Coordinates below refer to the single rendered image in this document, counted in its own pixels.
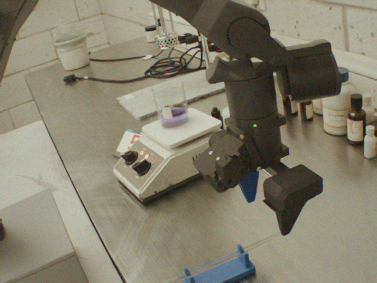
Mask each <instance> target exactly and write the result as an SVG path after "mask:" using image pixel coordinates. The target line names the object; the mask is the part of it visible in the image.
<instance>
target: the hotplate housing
mask: <svg viewBox="0 0 377 283"><path fill-rule="evenodd" d="M220 130H222V129H220V128H218V129H216V130H213V131H211V132H209V133H207V134H204V135H202V136H200V137H198V138H195V139H193V140H190V141H188V142H186V143H184V144H181V145H179V146H177V147H175V148H166V147H165V146H163V145H161V144H160V143H158V142H157V141H155V140H154V139H152V138H151V137H149V136H148V135H146V134H144V135H142V136H141V137H139V138H138V139H137V140H139V141H140V142H142V143H143V144H145V145H146V146H147V147H149V148H150V149H152V150H153V151H155V152H156V153H158V154H159V155H160V156H162V157H163V158H164V161H163V162H162V163H161V164H160V166H159V167H158V168H157V169H156V170H155V171H154V173H153V174H152V175H151V176H150V177H149V178H148V180H147V181H146V182H145V184H144V185H143V186H142V187H141V188H140V189H139V190H138V189H137V188H136V187H134V186H133V185H132V184H131V183H130V182H129V181H128V180H127V179H126V178H125V177H124V176H123V175H121V174H120V173H119V172H118V171H117V170H116V169H115V168H114V170H113V172H114V175H115V176H116V177H117V179H118V180H119V181H120V182H121V183H123V185H124V186H125V187H126V188H127V189H128V190H129V191H131V192H132V193H133V194H134V195H135V196H136V197H137V198H138V199H139V200H140V201H142V202H143V203H145V202H147V201H149V200H151V199H153V198H155V197H158V196H160V195H162V194H164V193H166V192H168V191H170V190H172V189H174V188H176V187H179V186H181V185H183V184H185V183H187V182H189V181H191V180H193V179H195V178H197V177H199V176H201V174H200V172H199V171H198V170H197V169H196V167H195V166H194V160H195V159H196V158H197V157H198V156H199V155H201V154H202V153H203V152H204V151H205V150H206V149H208V148H209V142H208V141H209V139H210V137H211V136H212V134H213V133H215V132H217V131H220ZM135 142H136V141H135ZM132 146H133V145H132ZM129 149H130V148H129ZM129 149H128V150H129Z"/></svg>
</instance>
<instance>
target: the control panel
mask: <svg viewBox="0 0 377 283"><path fill-rule="evenodd" d="M128 151H137V152H138V158H137V160H136V161H135V162H134V163H133V164H131V165H126V164H125V160H124V159H123V158H121V160H120V161H119V162H118V163H117V164H116V165H115V167H114V168H115V169H116V170H117V171H118V172H119V173H120V174H121V175H123V176H124V177H125V178H126V179H127V180H128V181H129V182H130V183H131V184H132V185H133V186H134V187H136V188H137V189H138V190H139V189H140V188H141V187H142V186H143V185H144V184H145V182H146V181H147V180H148V178H149V177H150V176H151V175H152V174H153V173H154V171H155V170H156V169H157V168H158V167H159V166H160V164H161V163H162V162H163V161H164V158H163V157H162V156H160V155H159V154H158V153H156V152H155V151H153V150H152V149H150V148H149V147H147V146H146V145H145V144H143V143H142V142H140V141H139V140H137V141H136V142H135V143H134V144H133V146H132V147H131V148H130V149H129V150H128ZM142 151H143V152H144V153H143V154H142V155H141V154H140V153H141V152H142ZM146 155H148V157H147V158H146V159H147V160H148V161H150V162H151V168H150V170H149V171H148V172H147V173H146V174H145V175H143V176H139V175H138V174H137V172H136V171H134V170H133V169H132V166H133V165H134V164H136V163H137V162H138V161H140V160H142V159H143V158H145V156H146Z"/></svg>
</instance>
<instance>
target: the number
mask: <svg viewBox="0 0 377 283"><path fill-rule="evenodd" d="M139 137H141V135H139V134H135V133H131V132H129V131H126V133H125V135H124V137H123V139H122V141H121V144H120V146H119V148H118V149H121V150H124V151H128V149H129V148H130V147H131V146H132V145H133V143H134V142H135V141H136V140H137V139H138V138H139Z"/></svg>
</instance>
